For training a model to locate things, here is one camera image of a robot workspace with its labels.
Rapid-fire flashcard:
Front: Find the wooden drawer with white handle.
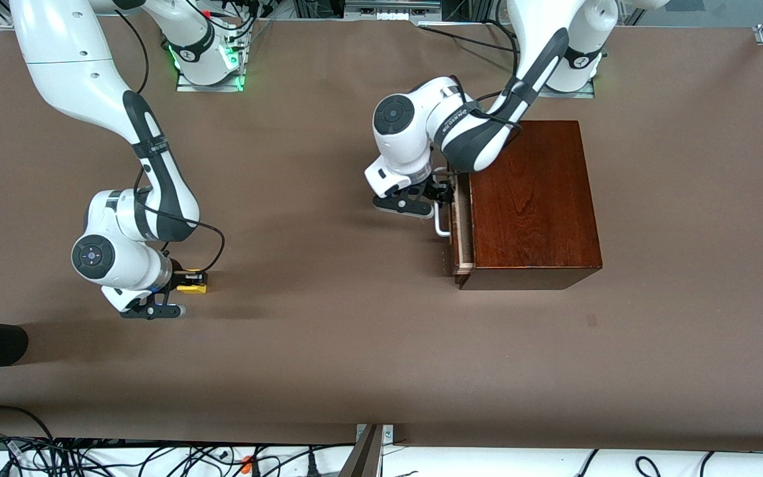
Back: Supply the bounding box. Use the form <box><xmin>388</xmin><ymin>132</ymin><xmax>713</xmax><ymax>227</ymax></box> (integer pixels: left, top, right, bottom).
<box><xmin>434</xmin><ymin>174</ymin><xmax>476</xmax><ymax>276</ymax></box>

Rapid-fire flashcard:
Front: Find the dark wooden drawer cabinet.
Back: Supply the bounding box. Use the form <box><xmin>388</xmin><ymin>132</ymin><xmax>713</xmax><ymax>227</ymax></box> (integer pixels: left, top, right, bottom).
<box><xmin>459</xmin><ymin>121</ymin><xmax>603</xmax><ymax>291</ymax></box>

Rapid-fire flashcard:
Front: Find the brown table cover sheet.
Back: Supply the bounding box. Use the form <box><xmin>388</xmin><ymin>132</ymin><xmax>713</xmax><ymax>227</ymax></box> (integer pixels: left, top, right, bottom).
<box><xmin>0</xmin><ymin>15</ymin><xmax>763</xmax><ymax>452</ymax></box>

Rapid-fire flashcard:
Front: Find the grey power strip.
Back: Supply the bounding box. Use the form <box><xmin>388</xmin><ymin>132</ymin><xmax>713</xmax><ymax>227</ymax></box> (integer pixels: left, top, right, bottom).
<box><xmin>344</xmin><ymin>0</ymin><xmax>442</xmax><ymax>21</ymax></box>

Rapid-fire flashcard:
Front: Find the dark diagonal bar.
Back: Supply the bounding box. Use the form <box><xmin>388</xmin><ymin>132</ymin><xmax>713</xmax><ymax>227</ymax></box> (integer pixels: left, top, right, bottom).
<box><xmin>338</xmin><ymin>424</ymin><xmax>382</xmax><ymax>477</ymax></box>

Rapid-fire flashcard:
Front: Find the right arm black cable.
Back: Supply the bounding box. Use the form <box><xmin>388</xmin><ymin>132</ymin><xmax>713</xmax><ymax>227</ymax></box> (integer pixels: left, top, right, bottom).
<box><xmin>115</xmin><ymin>8</ymin><xmax>227</xmax><ymax>274</ymax></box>

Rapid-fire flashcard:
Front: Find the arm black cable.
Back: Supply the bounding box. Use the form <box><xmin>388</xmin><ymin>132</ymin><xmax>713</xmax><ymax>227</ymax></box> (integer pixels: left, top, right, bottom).
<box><xmin>448</xmin><ymin>74</ymin><xmax>525</xmax><ymax>128</ymax></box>
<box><xmin>115</xmin><ymin>8</ymin><xmax>227</xmax><ymax>274</ymax></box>

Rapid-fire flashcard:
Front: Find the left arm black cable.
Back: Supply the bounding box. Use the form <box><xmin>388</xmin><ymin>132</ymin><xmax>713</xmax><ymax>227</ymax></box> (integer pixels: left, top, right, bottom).
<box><xmin>448</xmin><ymin>74</ymin><xmax>525</xmax><ymax>128</ymax></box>

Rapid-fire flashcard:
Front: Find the black cable on table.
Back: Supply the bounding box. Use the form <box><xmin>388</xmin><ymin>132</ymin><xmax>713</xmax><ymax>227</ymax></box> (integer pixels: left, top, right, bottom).
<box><xmin>418</xmin><ymin>22</ymin><xmax>518</xmax><ymax>54</ymax></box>

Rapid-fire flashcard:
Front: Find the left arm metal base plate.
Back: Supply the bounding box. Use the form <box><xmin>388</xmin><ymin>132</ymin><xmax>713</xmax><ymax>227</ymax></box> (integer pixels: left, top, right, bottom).
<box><xmin>540</xmin><ymin>78</ymin><xmax>596</xmax><ymax>99</ymax></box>

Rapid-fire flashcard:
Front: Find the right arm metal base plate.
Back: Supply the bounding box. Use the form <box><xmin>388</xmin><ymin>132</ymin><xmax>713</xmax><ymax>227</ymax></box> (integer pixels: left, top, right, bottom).
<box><xmin>176</xmin><ymin>26</ymin><xmax>250</xmax><ymax>93</ymax></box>

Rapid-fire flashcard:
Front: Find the small metal bracket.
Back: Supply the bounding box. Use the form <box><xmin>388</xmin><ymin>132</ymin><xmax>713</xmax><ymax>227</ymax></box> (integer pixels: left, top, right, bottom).
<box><xmin>355</xmin><ymin>424</ymin><xmax>395</xmax><ymax>448</ymax></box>

